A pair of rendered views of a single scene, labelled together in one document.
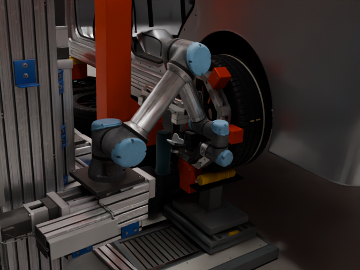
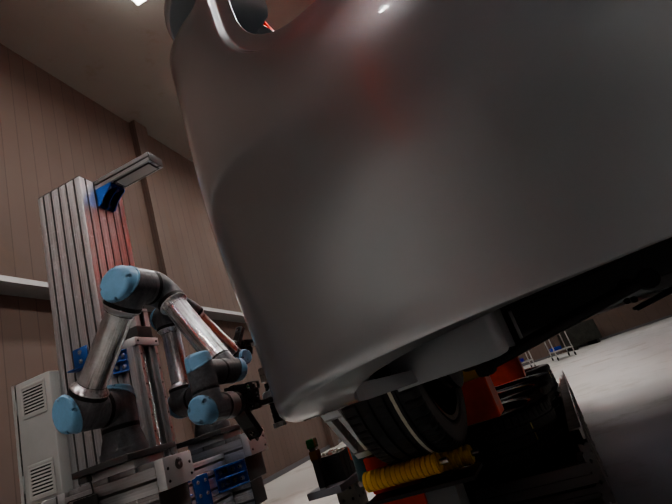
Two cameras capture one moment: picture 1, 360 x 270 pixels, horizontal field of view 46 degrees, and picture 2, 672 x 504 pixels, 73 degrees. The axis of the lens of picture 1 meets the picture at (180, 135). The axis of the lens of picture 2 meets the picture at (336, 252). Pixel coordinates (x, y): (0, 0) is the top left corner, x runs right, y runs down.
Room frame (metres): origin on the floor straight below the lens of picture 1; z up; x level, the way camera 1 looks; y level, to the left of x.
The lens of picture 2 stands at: (1.38, -1.49, 0.74)
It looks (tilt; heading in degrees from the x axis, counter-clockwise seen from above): 18 degrees up; 55
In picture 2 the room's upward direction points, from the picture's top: 19 degrees counter-clockwise
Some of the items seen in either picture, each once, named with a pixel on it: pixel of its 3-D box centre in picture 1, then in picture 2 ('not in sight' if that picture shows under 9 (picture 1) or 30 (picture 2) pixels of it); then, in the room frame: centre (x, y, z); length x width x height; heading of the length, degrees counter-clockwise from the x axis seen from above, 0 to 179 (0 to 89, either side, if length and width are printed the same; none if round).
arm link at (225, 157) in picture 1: (219, 154); (210, 407); (1.72, -0.18, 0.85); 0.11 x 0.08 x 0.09; 37
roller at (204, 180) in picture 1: (216, 175); (402, 472); (2.21, -0.22, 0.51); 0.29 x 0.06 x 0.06; 125
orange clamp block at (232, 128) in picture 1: (231, 134); not in sight; (2.00, -0.26, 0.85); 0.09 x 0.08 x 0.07; 35
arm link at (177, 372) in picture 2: not in sight; (176, 357); (1.85, 0.73, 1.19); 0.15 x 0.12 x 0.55; 117
